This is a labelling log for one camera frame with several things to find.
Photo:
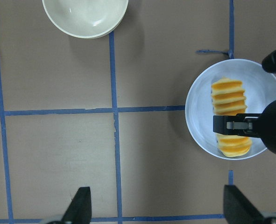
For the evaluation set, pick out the cream ceramic bowl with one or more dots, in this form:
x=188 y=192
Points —
x=87 y=19

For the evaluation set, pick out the light blue plate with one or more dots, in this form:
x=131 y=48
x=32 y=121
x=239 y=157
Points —
x=260 y=91

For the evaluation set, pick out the striped bread loaf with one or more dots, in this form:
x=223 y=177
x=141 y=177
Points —
x=228 y=99

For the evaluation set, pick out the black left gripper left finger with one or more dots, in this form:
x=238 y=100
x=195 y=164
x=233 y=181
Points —
x=80 y=209

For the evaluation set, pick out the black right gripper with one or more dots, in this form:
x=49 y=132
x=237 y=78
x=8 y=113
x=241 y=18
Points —
x=242 y=124

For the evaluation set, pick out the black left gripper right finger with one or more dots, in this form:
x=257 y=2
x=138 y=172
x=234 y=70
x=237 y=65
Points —
x=237 y=209

